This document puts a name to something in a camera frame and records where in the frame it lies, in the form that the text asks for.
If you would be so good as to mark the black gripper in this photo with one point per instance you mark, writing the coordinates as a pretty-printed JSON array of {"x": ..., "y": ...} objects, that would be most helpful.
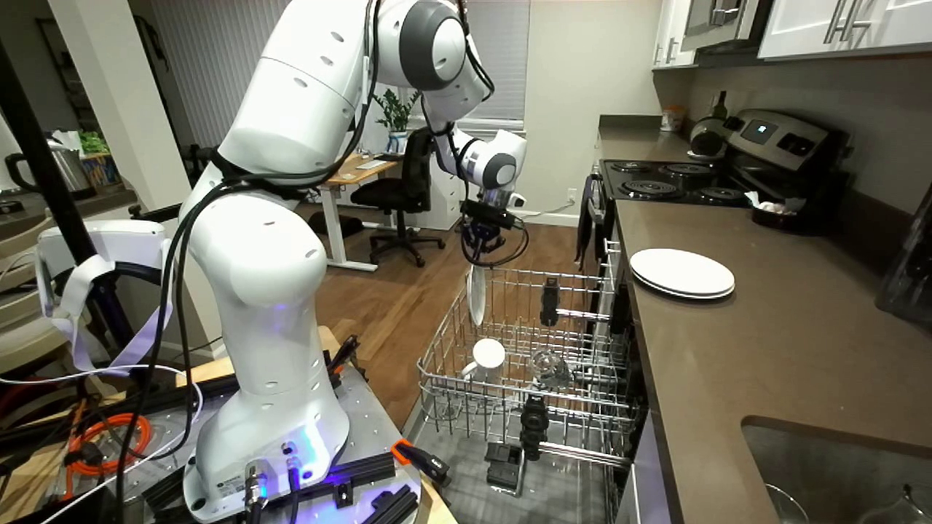
[{"x": 487, "y": 225}]

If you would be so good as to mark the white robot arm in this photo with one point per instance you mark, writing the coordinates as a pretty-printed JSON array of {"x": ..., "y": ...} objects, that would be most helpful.
[{"x": 264, "y": 263}]

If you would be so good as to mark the clear wine glass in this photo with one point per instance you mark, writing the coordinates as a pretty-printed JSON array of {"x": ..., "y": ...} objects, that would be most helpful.
[{"x": 554, "y": 370}]

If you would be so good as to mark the stainless dishwasher door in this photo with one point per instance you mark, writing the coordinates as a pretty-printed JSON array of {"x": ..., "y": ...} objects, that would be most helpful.
[{"x": 571, "y": 499}]

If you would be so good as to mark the white drawer unit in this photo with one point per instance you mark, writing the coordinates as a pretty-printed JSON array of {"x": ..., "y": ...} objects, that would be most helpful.
[{"x": 443, "y": 200}]

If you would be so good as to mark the white mug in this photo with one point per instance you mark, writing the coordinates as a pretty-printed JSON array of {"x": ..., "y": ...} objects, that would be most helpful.
[{"x": 487, "y": 353}]

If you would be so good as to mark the black office chair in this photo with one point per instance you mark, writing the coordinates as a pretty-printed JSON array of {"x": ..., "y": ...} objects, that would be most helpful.
[{"x": 411, "y": 190}]

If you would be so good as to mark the white desk wooden top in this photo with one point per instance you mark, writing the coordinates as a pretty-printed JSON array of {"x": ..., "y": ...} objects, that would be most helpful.
[{"x": 337, "y": 238}]

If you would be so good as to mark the small black clamp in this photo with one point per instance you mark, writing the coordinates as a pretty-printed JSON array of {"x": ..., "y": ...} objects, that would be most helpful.
[{"x": 342, "y": 356}]

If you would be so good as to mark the green potted plant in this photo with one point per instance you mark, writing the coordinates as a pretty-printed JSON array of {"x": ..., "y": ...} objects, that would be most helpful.
[{"x": 396, "y": 108}]

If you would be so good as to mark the metal robot mounting table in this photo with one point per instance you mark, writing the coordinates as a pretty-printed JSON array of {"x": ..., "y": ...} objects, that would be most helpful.
[{"x": 374, "y": 410}]

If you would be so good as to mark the black plastic block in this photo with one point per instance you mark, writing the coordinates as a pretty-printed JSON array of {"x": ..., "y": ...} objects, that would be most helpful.
[{"x": 505, "y": 468}]

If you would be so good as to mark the black orange clamp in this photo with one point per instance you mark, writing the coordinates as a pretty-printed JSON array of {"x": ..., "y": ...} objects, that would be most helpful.
[{"x": 425, "y": 464}]

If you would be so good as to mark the black bar clamp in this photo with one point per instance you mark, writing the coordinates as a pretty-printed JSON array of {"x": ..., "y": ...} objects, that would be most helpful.
[
  {"x": 364, "y": 472},
  {"x": 393, "y": 507}
]

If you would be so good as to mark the black kettle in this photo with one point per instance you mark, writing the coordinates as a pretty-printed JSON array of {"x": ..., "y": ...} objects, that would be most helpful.
[{"x": 709, "y": 140}]

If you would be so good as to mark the wooden board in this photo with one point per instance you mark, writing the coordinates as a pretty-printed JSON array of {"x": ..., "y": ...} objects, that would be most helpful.
[{"x": 207, "y": 370}]

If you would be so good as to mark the narrow white upper cabinet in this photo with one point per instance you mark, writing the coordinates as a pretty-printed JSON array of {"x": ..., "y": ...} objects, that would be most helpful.
[{"x": 670, "y": 33}]

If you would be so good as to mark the white crumpled paper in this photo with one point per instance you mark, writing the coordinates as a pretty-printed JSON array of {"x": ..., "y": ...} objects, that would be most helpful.
[{"x": 772, "y": 205}]

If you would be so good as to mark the black tray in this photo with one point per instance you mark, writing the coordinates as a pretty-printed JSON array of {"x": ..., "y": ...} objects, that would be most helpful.
[{"x": 791, "y": 222}]

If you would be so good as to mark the dark range hood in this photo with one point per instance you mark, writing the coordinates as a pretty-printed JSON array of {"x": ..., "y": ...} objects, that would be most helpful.
[{"x": 724, "y": 18}]

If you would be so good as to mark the steel kitchen sink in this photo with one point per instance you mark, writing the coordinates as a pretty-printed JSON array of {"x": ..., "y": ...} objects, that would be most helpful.
[{"x": 835, "y": 468}]

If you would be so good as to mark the cluttered bookshelf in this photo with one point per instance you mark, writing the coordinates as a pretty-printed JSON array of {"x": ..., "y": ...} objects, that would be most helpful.
[{"x": 77, "y": 161}]

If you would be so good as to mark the black stand pole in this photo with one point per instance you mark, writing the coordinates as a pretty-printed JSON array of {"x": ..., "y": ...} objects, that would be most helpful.
[{"x": 47, "y": 170}]

